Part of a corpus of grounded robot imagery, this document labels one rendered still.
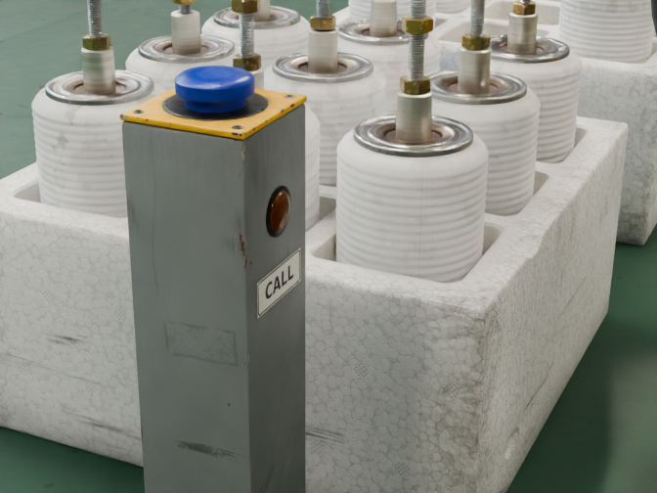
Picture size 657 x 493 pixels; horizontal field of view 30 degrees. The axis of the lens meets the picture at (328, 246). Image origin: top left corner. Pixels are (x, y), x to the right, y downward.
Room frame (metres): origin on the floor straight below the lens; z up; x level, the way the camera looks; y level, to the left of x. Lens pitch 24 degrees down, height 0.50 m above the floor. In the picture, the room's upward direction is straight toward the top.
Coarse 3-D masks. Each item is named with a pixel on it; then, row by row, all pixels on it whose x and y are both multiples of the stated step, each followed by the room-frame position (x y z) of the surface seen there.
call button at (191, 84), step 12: (192, 72) 0.60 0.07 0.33; (204, 72) 0.60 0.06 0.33; (216, 72) 0.60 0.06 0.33; (228, 72) 0.60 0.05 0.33; (240, 72) 0.60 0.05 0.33; (180, 84) 0.59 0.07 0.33; (192, 84) 0.58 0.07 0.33; (204, 84) 0.58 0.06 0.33; (216, 84) 0.58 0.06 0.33; (228, 84) 0.58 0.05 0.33; (240, 84) 0.58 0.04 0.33; (252, 84) 0.59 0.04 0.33; (180, 96) 0.59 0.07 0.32; (192, 96) 0.58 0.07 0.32; (204, 96) 0.58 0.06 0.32; (216, 96) 0.58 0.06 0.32; (228, 96) 0.58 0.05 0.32; (240, 96) 0.58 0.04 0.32; (192, 108) 0.59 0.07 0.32; (204, 108) 0.58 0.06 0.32; (216, 108) 0.58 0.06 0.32; (228, 108) 0.58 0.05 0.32; (240, 108) 0.59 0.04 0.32
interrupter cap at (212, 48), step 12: (168, 36) 0.97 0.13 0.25; (204, 36) 0.97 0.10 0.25; (216, 36) 0.97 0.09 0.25; (144, 48) 0.94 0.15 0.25; (156, 48) 0.94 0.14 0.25; (168, 48) 0.95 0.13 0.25; (204, 48) 0.95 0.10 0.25; (216, 48) 0.94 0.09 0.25; (228, 48) 0.94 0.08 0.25; (156, 60) 0.91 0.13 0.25; (168, 60) 0.90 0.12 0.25; (180, 60) 0.90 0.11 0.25; (192, 60) 0.90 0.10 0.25; (204, 60) 0.91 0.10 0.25; (216, 60) 0.91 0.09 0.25
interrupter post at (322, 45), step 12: (312, 36) 0.88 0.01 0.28; (324, 36) 0.88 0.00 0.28; (336, 36) 0.89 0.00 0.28; (312, 48) 0.88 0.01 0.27; (324, 48) 0.88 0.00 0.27; (336, 48) 0.89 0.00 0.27; (312, 60) 0.88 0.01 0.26; (324, 60) 0.88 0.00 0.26; (336, 60) 0.89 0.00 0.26; (324, 72) 0.88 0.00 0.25
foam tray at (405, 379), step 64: (576, 128) 0.98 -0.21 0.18; (0, 192) 0.81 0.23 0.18; (320, 192) 0.82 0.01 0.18; (576, 192) 0.83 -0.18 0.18; (0, 256) 0.78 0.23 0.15; (64, 256) 0.76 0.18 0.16; (128, 256) 0.74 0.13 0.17; (320, 256) 0.73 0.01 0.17; (512, 256) 0.71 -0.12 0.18; (576, 256) 0.84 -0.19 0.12; (0, 320) 0.78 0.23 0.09; (64, 320) 0.76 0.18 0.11; (128, 320) 0.74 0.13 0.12; (320, 320) 0.68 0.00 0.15; (384, 320) 0.66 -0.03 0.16; (448, 320) 0.64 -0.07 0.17; (512, 320) 0.69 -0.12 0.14; (576, 320) 0.87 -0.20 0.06; (0, 384) 0.79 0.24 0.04; (64, 384) 0.76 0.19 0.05; (128, 384) 0.74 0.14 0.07; (320, 384) 0.68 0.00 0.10; (384, 384) 0.66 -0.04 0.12; (448, 384) 0.64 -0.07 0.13; (512, 384) 0.70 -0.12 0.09; (128, 448) 0.74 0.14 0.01; (320, 448) 0.68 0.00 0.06; (384, 448) 0.66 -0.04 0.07; (448, 448) 0.64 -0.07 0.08; (512, 448) 0.72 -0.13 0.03
